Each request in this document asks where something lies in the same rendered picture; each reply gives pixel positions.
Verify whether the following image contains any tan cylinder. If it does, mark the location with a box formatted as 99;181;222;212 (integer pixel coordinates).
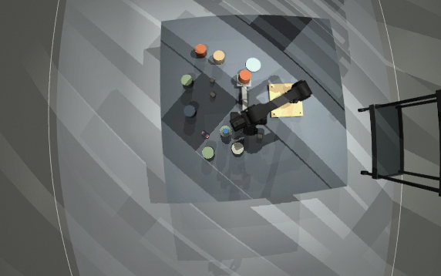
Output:
214;51;225;65

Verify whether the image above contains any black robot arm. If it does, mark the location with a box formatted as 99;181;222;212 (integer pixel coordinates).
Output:
229;80;312;136

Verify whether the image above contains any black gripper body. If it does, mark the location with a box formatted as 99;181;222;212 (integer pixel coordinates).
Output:
231;112;268;125

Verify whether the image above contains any orange cylinder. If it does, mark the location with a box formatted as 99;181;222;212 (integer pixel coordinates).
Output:
238;70;251;84

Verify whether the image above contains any reddish-brown cylinder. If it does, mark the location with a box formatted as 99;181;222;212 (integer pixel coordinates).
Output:
195;44;207;59

